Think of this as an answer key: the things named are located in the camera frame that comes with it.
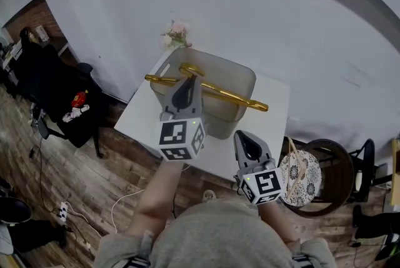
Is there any person's grey shirt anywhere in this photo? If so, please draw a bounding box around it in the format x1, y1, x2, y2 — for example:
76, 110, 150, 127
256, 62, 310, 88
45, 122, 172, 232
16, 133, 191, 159
92, 197, 339, 268

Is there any person's left forearm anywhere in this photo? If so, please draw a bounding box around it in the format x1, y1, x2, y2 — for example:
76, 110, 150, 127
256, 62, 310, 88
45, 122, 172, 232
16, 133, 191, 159
126, 158, 186, 238

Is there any light wooden triangular frame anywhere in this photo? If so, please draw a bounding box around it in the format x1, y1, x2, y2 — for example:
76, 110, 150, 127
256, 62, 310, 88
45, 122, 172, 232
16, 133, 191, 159
285, 136, 309, 202

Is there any white cable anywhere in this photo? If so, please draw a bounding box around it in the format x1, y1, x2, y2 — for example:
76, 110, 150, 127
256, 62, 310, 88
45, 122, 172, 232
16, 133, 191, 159
67, 162, 192, 238

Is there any grey plastic storage bin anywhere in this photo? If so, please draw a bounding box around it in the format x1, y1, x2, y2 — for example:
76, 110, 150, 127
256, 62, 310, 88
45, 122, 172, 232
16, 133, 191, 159
149, 47, 258, 141

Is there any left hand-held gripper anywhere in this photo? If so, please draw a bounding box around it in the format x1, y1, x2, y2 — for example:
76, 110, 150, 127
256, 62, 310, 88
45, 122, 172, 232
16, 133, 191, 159
156, 75, 208, 162

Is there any white square table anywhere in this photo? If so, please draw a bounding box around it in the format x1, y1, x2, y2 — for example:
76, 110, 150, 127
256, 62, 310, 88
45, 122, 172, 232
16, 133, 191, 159
114, 50, 292, 190

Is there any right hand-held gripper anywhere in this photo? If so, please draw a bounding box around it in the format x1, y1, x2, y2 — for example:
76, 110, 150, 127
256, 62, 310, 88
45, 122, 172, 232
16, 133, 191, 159
233, 130, 284, 206

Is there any white toy figure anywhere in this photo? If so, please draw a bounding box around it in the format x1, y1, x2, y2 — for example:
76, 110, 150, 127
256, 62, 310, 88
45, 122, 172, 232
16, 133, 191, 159
61, 104, 91, 124

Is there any black cable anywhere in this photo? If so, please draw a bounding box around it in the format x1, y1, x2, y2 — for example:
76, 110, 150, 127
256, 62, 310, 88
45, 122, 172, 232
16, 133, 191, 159
29, 135, 94, 261

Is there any pink flower bouquet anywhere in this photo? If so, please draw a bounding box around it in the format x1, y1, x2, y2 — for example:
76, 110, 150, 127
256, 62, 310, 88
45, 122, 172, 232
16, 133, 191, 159
160, 19, 193, 49

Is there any patterned round cushion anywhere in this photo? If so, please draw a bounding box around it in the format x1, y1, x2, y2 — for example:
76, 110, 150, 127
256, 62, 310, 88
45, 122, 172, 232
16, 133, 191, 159
278, 149, 323, 208

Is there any black office chair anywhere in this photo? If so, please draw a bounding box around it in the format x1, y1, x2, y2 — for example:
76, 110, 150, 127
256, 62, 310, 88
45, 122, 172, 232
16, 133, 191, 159
16, 27, 106, 159

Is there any wooden shelf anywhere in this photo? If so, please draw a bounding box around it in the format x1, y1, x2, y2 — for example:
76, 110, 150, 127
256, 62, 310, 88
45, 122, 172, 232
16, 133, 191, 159
390, 136, 400, 206

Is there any red toy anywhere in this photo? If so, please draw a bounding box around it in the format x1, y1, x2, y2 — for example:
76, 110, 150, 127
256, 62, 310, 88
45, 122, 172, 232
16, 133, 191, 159
71, 89, 89, 109

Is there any dark wicker chair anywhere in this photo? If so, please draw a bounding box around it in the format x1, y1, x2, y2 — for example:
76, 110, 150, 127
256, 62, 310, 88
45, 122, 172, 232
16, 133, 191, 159
279, 138, 356, 219

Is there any person's right forearm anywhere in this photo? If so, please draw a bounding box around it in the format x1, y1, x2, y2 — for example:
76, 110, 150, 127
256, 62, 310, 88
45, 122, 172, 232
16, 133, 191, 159
257, 197, 301, 244

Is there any white power strip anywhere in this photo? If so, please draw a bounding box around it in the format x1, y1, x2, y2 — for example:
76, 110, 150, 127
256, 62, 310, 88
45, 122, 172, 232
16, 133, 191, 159
58, 201, 69, 224

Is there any black folding chair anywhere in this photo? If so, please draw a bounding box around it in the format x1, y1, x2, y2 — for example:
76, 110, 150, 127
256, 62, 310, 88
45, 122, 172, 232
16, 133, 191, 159
347, 138, 393, 204

